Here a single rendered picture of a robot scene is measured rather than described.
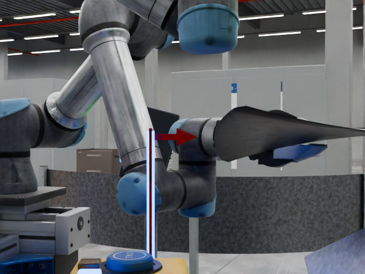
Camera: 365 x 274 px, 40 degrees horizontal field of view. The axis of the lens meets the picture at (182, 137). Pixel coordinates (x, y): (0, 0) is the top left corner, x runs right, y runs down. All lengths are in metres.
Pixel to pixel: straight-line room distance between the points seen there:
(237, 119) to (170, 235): 2.09
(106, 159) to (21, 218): 6.35
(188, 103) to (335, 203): 4.78
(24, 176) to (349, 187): 1.99
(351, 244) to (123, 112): 0.45
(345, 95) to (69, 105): 4.04
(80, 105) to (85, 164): 6.50
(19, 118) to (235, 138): 0.69
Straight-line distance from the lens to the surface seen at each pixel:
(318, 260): 0.75
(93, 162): 7.68
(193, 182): 0.94
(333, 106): 5.09
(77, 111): 1.28
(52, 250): 1.22
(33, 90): 10.78
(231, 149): 0.76
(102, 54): 0.97
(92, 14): 1.00
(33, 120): 1.29
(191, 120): 0.98
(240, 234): 2.66
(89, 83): 1.22
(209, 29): 0.61
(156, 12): 0.75
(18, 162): 1.27
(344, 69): 5.11
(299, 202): 2.72
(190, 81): 7.35
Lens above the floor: 1.19
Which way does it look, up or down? 1 degrees down
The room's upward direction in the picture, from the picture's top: straight up
